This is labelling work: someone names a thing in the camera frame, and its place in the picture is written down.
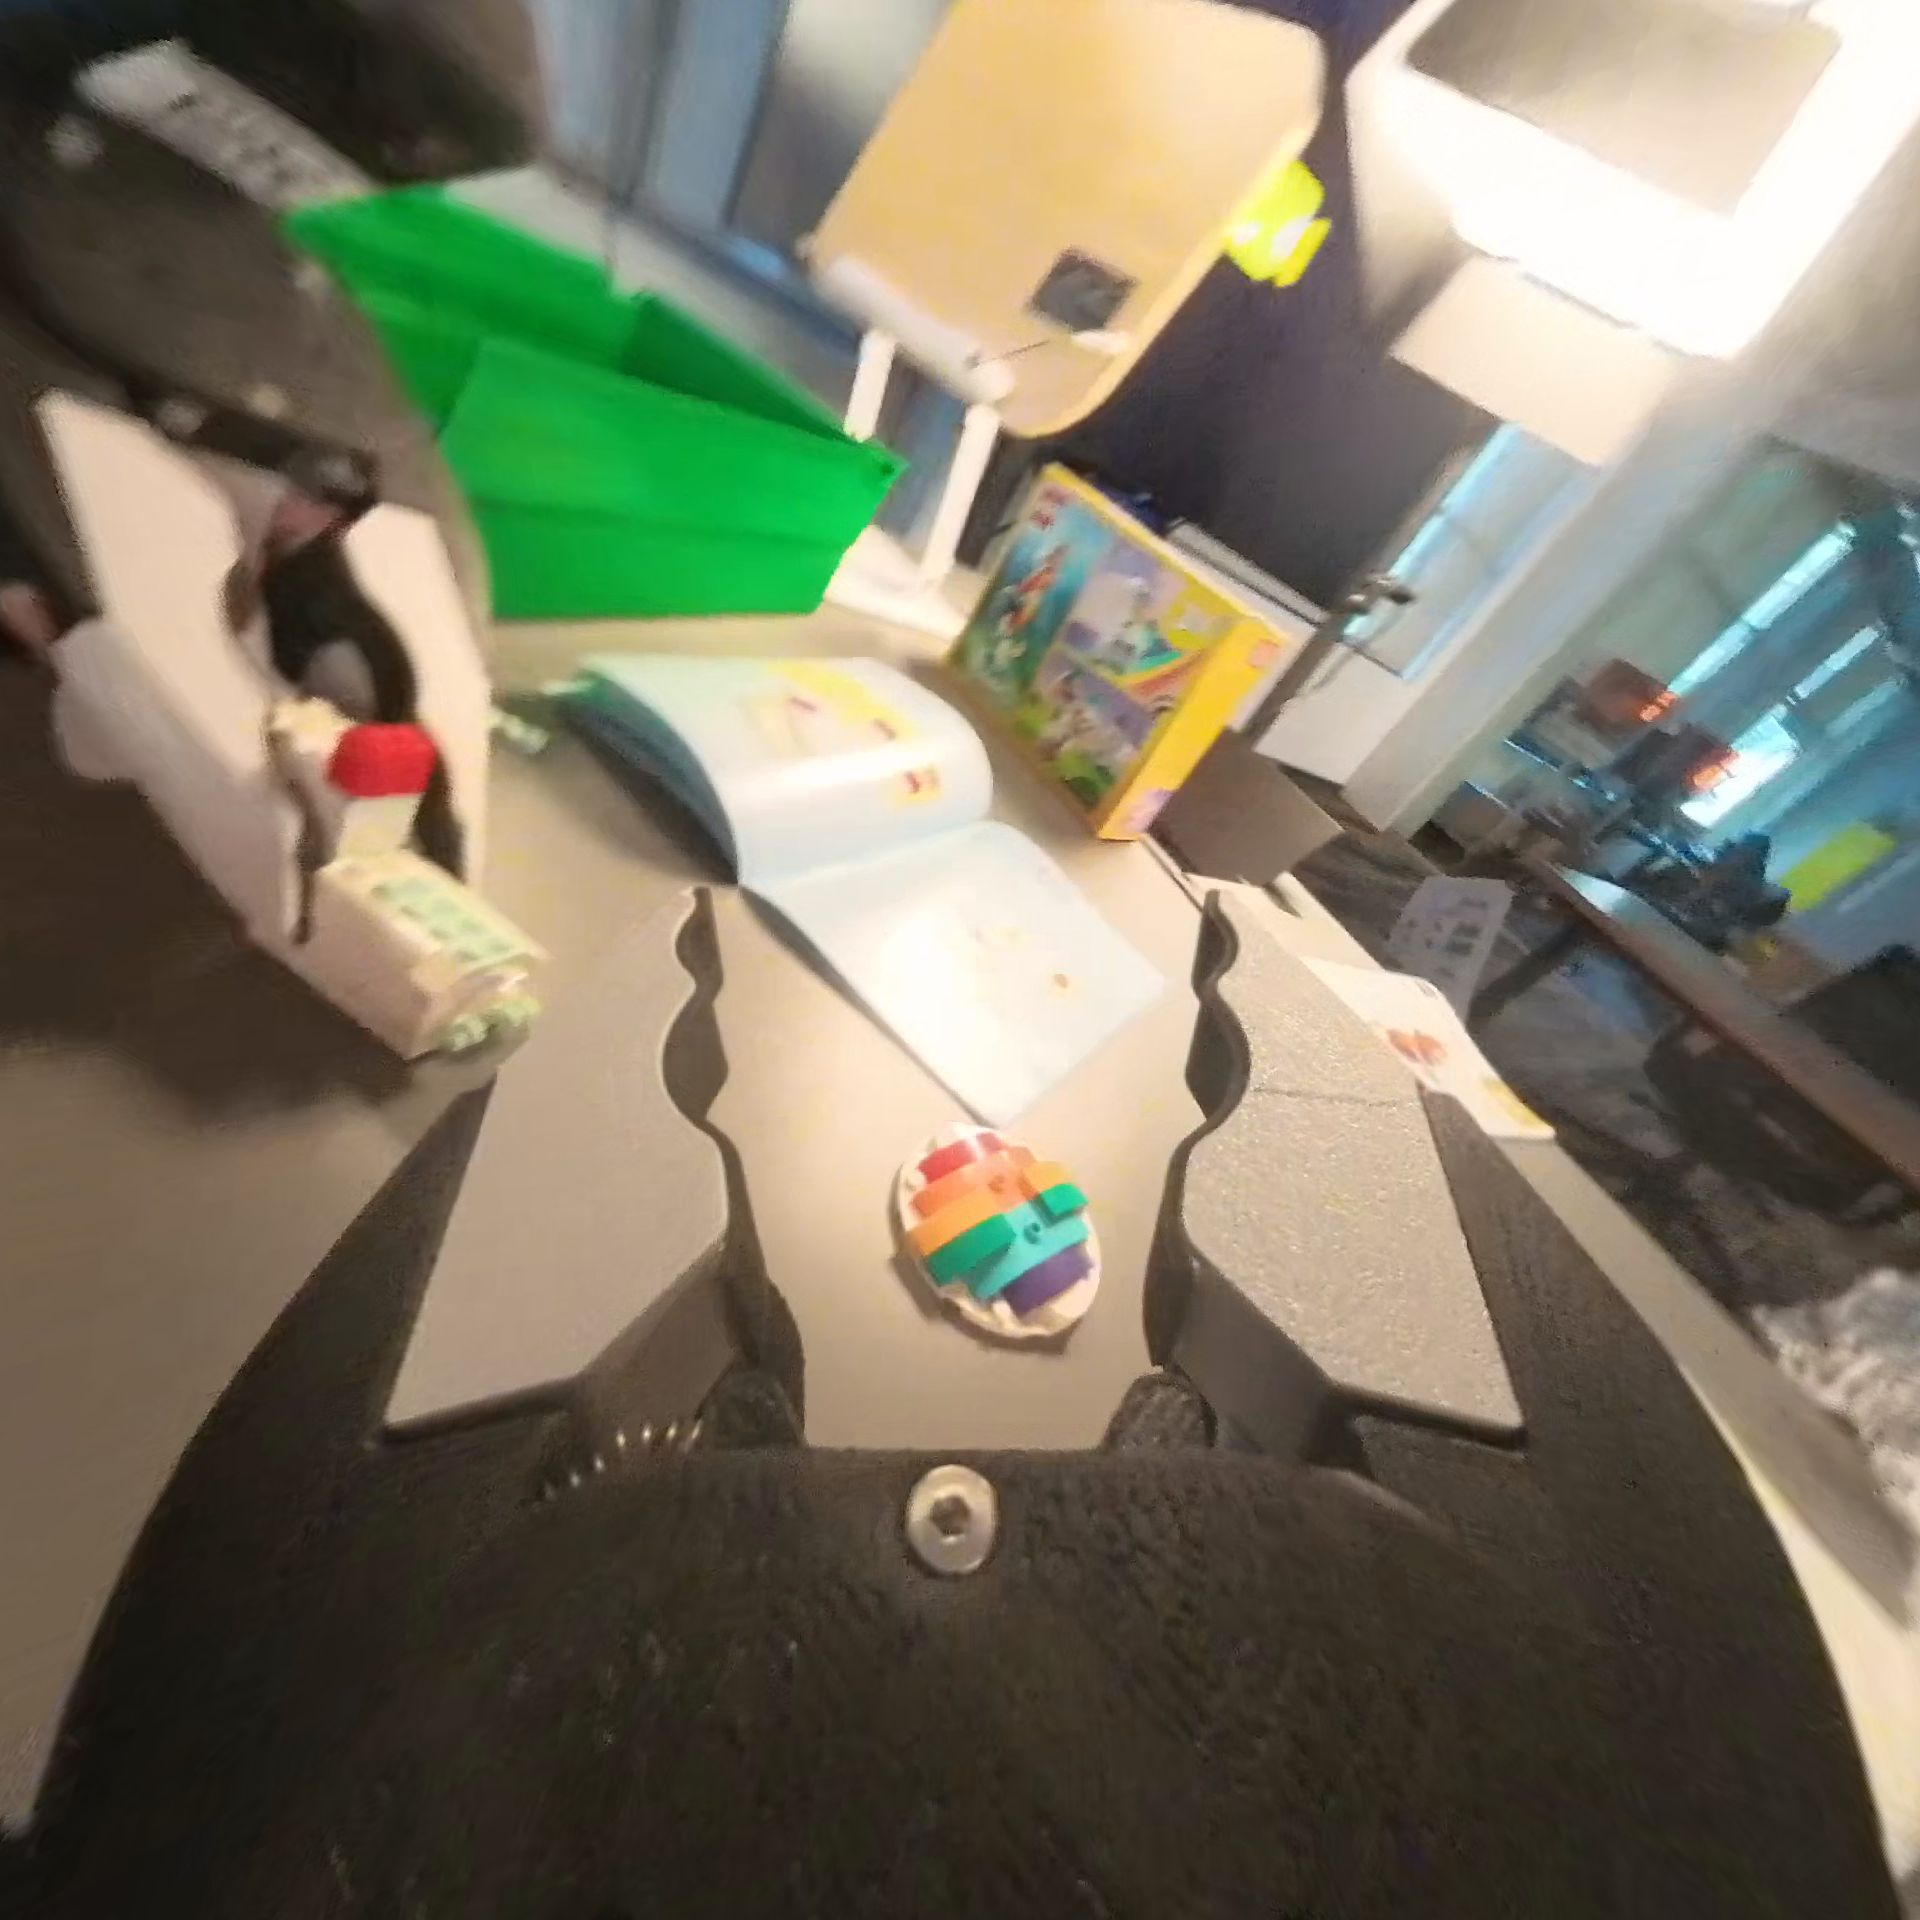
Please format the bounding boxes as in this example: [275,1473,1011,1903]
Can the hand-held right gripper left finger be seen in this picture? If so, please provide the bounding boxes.
[387,884,807,1430]

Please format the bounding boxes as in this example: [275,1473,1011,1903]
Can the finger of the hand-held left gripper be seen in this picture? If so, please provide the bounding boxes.
[270,498,499,889]
[37,392,323,948]

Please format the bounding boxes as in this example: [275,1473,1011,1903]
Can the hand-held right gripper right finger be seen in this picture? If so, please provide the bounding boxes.
[1145,889,1528,1450]

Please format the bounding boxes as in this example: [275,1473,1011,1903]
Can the small red lego brick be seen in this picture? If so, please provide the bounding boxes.
[327,722,440,798]

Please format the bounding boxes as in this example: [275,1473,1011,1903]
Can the white and green lego build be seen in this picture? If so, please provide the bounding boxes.
[301,787,548,1064]

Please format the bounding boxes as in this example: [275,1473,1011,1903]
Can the small closed lego leaflet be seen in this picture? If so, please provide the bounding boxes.
[1302,957,1558,1146]

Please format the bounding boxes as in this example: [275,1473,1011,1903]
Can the round rainbow lego build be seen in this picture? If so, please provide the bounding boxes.
[891,1121,1100,1340]

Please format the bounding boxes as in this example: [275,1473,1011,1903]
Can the open lego instruction booklet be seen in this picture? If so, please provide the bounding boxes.
[559,652,1174,1131]

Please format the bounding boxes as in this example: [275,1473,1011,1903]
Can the yellow lego set box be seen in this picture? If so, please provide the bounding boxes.
[946,464,1294,842]

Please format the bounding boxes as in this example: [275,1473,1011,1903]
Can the white printed sign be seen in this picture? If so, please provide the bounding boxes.
[1388,878,1518,1025]

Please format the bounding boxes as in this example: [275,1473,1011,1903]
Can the black flat plate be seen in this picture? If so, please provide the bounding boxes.
[1152,734,1345,889]

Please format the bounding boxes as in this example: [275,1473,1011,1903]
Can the long brown table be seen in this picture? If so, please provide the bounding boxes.
[1502,855,1920,1209]

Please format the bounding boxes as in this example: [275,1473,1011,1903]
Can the bubble wrap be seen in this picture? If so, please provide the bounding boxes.
[1752,1266,1920,1487]

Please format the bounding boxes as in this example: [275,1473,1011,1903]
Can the black light stand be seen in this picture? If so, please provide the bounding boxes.
[1244,575,1420,758]

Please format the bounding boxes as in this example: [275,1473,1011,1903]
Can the black screen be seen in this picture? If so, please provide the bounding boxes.
[1049,143,1508,609]

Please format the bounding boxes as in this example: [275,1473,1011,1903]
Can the white light panel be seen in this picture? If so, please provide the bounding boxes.
[1343,0,1920,366]

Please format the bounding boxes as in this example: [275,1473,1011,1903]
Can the yellow camera sticker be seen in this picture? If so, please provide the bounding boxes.
[1223,156,1333,286]

